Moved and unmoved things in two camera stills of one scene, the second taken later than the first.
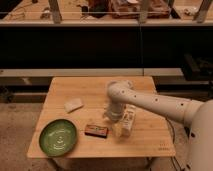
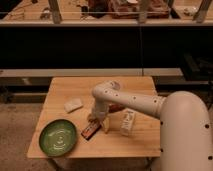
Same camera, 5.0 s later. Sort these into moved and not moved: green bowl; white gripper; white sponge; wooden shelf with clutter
Moved: white gripper
Not moved: white sponge; wooden shelf with clutter; green bowl
